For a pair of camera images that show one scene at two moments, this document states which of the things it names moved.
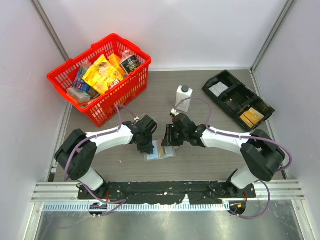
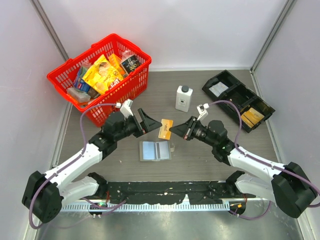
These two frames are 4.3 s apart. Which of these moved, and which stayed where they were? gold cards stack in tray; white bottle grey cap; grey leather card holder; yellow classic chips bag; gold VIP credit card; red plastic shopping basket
Moved: gold VIP credit card; grey leather card holder
Stayed: red plastic shopping basket; gold cards stack in tray; white bottle grey cap; yellow classic chips bag
